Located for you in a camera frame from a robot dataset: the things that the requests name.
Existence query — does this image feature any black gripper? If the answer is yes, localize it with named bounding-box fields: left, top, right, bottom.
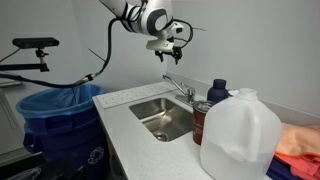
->
left=154, top=46, right=184, bottom=65

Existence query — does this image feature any chrome sink faucet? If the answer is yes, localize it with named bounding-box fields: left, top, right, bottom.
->
left=162, top=74, right=198, bottom=108

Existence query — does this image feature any white brick pattern mat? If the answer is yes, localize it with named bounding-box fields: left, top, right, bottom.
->
left=94, top=81, right=178, bottom=109

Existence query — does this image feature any stainless steel sink basin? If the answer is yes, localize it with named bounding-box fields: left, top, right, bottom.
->
left=128, top=97, right=195, bottom=143

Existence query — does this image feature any dark blue bottle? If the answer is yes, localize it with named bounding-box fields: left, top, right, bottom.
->
left=206, top=78, right=230, bottom=104

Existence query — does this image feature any metal sink drain strainer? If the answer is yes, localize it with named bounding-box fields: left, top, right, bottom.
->
left=152, top=130, right=170, bottom=142

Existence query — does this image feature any translucent plastic gallon jug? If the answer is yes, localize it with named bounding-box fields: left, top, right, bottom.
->
left=199, top=87, right=283, bottom=180

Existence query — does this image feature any blue plastic bin liner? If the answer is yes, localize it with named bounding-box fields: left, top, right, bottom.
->
left=15, top=83, right=105, bottom=119

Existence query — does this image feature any blue recycling bin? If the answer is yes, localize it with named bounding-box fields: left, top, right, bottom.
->
left=15, top=99, right=111, bottom=180

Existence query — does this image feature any orange cloth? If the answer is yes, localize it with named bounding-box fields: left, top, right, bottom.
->
left=274, top=122, right=320, bottom=158

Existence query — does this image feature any dark blue cloth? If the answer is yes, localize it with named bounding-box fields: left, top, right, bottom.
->
left=265, top=156, right=301, bottom=180

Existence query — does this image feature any red cloth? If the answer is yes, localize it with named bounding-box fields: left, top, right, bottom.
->
left=273, top=152, right=320, bottom=180

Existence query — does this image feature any grey crumpled bag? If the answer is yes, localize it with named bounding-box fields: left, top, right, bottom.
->
left=9, top=166, right=43, bottom=180

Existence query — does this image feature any thin black camera cable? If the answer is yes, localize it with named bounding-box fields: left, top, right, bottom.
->
left=171, top=19, right=206, bottom=46

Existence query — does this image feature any black stereo camera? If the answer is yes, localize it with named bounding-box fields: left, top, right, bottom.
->
left=12, top=37, right=60, bottom=49

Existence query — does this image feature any black camera boom stand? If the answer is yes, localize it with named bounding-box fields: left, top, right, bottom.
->
left=0, top=48, right=51, bottom=73

